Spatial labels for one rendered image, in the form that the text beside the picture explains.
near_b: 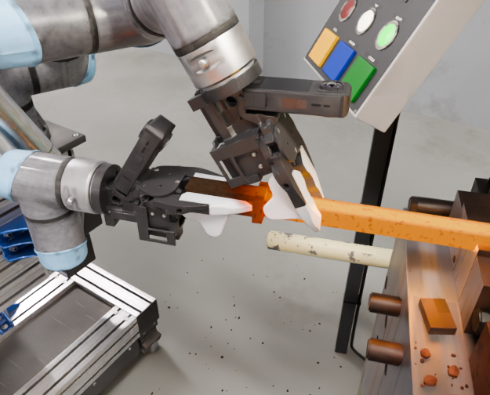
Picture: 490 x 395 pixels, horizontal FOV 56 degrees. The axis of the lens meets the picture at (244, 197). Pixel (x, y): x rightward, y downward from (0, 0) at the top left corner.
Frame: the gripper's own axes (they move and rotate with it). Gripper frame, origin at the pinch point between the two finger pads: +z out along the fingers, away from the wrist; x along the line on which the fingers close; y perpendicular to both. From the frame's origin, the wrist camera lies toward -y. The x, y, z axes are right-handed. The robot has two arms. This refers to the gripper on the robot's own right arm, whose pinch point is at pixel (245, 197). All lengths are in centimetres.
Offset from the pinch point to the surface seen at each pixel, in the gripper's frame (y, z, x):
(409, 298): 8.8, 22.0, 3.7
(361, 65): -3.2, 12.2, -44.8
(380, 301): 12.1, 19.1, 1.7
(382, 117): 4.6, 17.7, -39.0
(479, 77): 66, 84, -249
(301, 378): 100, 9, -44
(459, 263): 6.3, 27.7, -1.6
